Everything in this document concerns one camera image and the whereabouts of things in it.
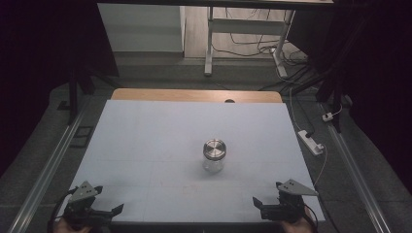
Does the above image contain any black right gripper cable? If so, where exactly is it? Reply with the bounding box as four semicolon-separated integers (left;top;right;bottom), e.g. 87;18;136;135
303;203;321;233

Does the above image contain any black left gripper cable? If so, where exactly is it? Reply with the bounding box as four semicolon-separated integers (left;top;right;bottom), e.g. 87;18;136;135
47;186;80;233

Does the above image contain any tangle of black cables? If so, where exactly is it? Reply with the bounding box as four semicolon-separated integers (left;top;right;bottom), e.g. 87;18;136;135
212;7;309;67

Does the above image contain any white desk frame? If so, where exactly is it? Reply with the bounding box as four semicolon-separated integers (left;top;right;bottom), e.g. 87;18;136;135
203;6;296;79

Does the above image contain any white cabinet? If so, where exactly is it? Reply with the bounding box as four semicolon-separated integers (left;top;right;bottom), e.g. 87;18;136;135
97;3;187;53

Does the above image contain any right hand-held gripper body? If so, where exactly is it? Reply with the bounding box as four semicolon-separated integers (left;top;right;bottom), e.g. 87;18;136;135
260;179;320;224

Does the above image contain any thin white cable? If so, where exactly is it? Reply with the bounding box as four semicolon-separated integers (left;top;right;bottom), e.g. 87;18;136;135
312;145;328;187

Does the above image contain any black metal stand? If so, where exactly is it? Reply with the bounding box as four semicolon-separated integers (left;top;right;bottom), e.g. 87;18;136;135
285;64;346;134
57;61;115;126

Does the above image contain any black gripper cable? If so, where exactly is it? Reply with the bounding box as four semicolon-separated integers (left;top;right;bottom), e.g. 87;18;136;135
47;186;80;233
303;203;321;233

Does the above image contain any wooden table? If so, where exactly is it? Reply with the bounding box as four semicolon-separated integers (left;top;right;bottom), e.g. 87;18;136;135
111;87;284;104

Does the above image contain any white power strip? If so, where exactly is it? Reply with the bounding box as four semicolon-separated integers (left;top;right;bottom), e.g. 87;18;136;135
297;129;326;156

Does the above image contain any person's right hand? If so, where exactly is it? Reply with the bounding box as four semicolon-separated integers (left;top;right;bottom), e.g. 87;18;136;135
279;207;315;233

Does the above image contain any dark curtain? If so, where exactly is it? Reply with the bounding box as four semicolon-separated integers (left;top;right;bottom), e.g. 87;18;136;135
287;0;412;195
0;0;120;178

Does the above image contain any clear glass jar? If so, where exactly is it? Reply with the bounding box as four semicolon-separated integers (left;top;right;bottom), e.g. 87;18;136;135
202;151;226;174

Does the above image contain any round silver metal lid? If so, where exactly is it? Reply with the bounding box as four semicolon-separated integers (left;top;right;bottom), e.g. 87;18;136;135
202;139;227;161

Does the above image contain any metal floor rail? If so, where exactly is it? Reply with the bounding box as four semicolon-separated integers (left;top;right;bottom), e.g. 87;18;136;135
7;106;86;233
323;103;392;233

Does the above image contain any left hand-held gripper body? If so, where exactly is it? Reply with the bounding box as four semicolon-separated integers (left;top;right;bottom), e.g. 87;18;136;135
62;181;114;228

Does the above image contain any person's left hand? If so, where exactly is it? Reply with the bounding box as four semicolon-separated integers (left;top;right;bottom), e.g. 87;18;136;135
52;216;94;233

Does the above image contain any white cable on floor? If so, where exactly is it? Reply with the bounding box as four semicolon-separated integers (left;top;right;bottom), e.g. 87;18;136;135
289;86;305;132

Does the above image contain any black flat floor frame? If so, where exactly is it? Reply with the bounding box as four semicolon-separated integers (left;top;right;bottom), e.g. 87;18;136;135
69;125;95;150

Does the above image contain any white table mat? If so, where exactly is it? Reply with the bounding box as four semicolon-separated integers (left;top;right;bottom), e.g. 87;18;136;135
55;99;326;224

